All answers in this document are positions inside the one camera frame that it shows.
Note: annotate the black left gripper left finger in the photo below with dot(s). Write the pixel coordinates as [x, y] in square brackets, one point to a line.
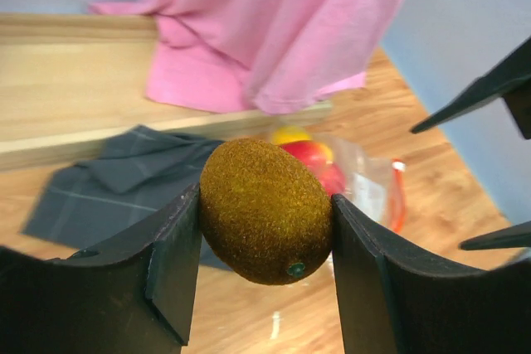
[131, 293]

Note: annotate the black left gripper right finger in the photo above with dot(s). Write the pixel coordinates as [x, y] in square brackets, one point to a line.
[396, 297]

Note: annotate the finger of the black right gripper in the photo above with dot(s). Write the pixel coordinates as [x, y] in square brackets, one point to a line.
[516, 236]
[509, 80]

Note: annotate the clear zip top bag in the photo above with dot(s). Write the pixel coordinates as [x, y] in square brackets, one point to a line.
[374, 185]

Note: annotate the orange fake fruit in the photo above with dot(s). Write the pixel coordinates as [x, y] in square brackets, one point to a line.
[263, 213]

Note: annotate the red fake apple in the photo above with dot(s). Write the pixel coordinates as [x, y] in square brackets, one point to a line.
[333, 180]

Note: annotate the red yellow fake mango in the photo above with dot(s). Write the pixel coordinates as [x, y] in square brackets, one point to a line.
[315, 155]

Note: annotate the yellow fake lemon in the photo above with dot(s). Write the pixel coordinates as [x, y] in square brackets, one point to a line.
[289, 134]

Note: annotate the dark grey checked cloth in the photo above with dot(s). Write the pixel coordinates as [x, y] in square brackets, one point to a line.
[136, 173]

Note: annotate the wooden clothes rack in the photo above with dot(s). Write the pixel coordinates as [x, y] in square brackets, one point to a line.
[69, 82]

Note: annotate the pink t-shirt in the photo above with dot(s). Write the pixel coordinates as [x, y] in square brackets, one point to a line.
[279, 56]

